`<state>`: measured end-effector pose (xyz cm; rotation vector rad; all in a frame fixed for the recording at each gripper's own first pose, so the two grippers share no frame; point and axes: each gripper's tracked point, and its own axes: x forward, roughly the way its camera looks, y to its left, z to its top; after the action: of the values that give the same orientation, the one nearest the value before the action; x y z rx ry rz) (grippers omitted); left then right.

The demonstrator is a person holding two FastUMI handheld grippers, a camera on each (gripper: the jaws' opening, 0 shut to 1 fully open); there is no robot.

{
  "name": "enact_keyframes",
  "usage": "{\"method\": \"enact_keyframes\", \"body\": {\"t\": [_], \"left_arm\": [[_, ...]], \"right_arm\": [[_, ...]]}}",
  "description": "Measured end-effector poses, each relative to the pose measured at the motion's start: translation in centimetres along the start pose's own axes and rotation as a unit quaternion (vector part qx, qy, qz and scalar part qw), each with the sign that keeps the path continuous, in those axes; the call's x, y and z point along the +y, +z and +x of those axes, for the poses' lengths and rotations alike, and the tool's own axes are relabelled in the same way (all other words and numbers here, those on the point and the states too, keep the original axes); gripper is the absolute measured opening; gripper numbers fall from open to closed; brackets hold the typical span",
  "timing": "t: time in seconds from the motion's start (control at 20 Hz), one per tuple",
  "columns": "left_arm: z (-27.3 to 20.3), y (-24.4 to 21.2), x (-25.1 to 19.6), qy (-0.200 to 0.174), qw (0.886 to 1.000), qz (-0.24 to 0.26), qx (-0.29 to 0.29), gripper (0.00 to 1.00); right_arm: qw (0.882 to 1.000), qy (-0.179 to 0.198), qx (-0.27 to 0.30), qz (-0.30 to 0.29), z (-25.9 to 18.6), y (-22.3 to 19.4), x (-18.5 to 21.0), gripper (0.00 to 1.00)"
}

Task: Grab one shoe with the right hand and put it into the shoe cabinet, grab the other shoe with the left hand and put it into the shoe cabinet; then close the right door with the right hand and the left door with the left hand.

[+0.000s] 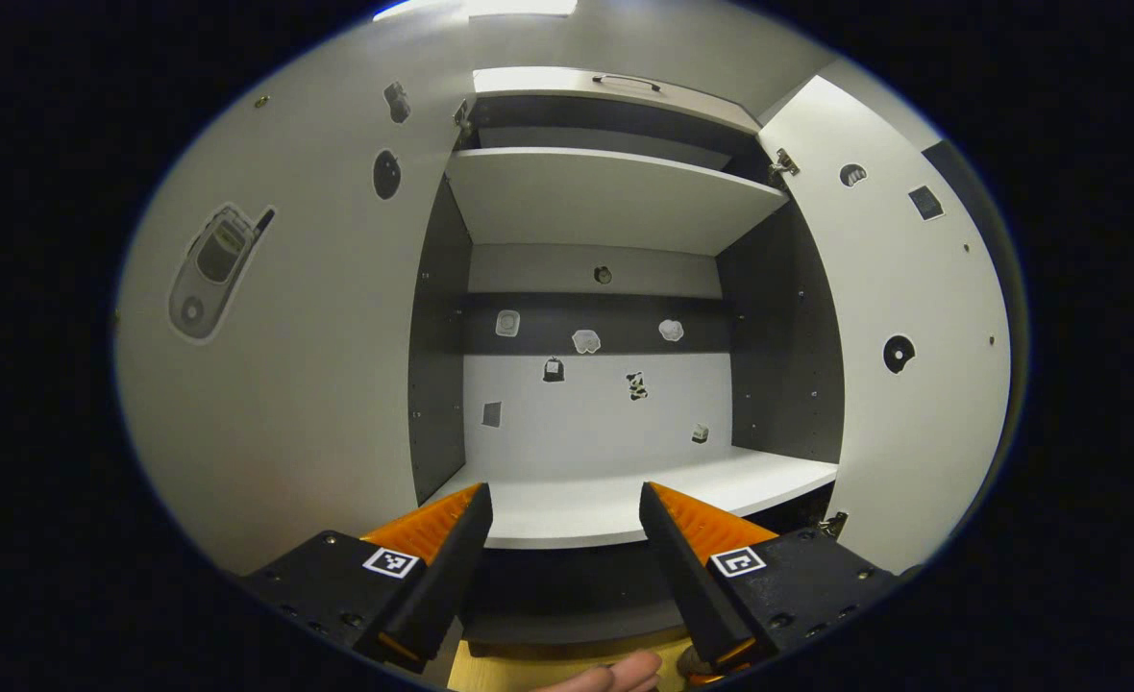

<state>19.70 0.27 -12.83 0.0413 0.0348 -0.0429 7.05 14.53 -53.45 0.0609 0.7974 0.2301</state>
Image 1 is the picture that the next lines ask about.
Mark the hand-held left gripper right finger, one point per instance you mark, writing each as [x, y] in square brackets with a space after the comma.
[687, 577]

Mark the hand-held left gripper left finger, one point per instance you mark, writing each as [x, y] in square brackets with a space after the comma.
[447, 577]

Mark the white shoe cabinet door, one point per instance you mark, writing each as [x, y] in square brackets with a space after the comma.
[317, 384]
[913, 432]

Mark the white shoe cabinet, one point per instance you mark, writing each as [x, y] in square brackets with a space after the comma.
[605, 202]

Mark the white cabinet drawer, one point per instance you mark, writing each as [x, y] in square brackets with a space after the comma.
[548, 82]

